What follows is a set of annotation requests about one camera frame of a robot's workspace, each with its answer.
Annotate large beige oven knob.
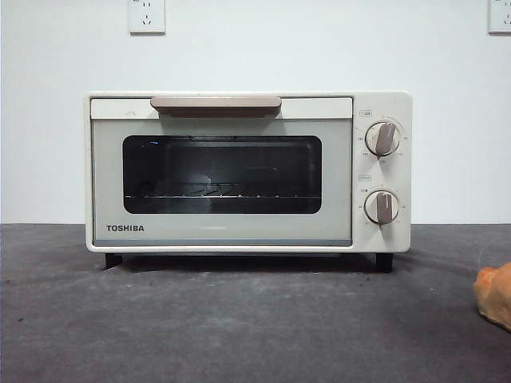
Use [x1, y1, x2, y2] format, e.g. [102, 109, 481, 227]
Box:
[365, 120, 402, 156]

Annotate small beige oven knob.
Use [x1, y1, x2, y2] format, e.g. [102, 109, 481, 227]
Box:
[365, 189, 402, 225]

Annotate glass oven door beige handle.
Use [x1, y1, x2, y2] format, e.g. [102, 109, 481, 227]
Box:
[89, 95, 354, 247]

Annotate white wall socket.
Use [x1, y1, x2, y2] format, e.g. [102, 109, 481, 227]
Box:
[128, 0, 166, 35]
[487, 0, 511, 35]

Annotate metal wire oven rack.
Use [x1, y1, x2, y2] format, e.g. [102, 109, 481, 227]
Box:
[124, 192, 320, 201]

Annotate golden brown bread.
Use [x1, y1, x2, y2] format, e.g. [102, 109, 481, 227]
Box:
[473, 263, 511, 332]

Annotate cream Toshiba toaster oven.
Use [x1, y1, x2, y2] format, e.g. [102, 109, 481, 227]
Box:
[82, 90, 414, 274]

